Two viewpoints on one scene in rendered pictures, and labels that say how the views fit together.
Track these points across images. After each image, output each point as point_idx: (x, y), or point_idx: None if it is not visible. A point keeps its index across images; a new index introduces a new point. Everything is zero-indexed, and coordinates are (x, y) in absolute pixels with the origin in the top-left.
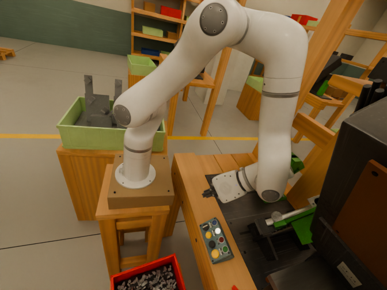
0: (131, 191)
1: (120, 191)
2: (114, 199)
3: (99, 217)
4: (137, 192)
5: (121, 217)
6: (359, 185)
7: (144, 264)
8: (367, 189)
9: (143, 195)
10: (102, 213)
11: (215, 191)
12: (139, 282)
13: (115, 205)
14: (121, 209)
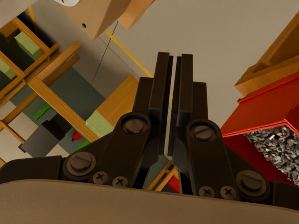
0: (89, 6)
1: (83, 17)
2: (102, 29)
3: (133, 24)
4: (94, 0)
5: (151, 1)
6: None
7: (238, 132)
8: None
9: (106, 2)
10: (126, 22)
11: (184, 137)
12: (259, 130)
13: (118, 15)
14: (133, 2)
